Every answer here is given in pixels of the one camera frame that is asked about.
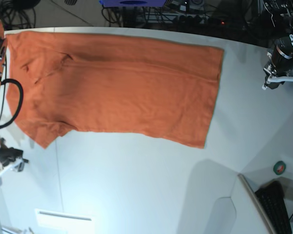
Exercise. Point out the white partition board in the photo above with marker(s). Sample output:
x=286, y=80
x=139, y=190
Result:
x=250, y=217

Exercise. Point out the orange t-shirt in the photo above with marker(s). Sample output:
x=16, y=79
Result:
x=114, y=84

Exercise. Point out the black keyboard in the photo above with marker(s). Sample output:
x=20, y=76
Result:
x=271, y=199

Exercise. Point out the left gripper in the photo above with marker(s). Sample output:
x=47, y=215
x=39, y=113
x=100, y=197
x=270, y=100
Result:
x=278, y=70

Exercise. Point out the green tape roll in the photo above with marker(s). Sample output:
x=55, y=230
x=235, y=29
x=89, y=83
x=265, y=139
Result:
x=279, y=167

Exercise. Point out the blue box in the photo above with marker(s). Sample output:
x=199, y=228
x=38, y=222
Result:
x=132, y=3

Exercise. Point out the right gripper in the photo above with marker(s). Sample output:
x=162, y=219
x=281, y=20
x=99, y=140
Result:
x=11, y=159

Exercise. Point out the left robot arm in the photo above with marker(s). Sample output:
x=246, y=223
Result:
x=281, y=14

